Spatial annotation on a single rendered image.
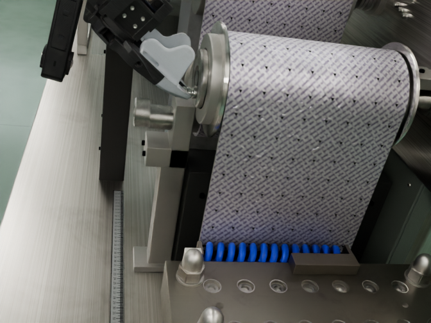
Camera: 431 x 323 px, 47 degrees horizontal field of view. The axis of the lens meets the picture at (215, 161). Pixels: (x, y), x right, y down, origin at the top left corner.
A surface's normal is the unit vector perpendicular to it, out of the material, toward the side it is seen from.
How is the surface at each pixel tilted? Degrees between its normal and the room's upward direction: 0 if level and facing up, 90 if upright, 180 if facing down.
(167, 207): 90
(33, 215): 0
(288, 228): 90
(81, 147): 0
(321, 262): 0
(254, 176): 90
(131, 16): 90
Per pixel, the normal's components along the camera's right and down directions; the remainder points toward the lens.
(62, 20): 0.12, 0.51
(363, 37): -0.97, -0.06
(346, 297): 0.16, -0.84
